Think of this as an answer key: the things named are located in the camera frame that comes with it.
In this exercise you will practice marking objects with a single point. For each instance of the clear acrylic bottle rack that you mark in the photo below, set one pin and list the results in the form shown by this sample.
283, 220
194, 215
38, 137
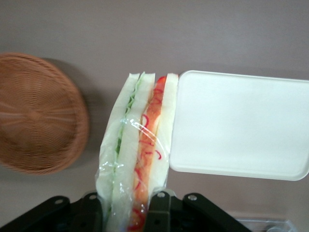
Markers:
265, 223

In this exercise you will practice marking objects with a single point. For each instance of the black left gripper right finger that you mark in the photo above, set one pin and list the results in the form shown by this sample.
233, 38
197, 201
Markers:
183, 215

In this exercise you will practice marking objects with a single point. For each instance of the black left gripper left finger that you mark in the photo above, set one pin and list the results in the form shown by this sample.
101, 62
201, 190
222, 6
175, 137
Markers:
60, 217

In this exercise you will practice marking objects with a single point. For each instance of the brown round wicker basket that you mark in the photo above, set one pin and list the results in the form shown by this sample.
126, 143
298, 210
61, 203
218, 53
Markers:
36, 113

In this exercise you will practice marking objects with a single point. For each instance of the beige rectangular tray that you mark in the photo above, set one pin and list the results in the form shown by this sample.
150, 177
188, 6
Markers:
236, 125

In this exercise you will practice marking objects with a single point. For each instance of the triangle sandwich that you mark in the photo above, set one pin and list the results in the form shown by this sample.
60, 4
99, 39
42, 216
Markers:
131, 145

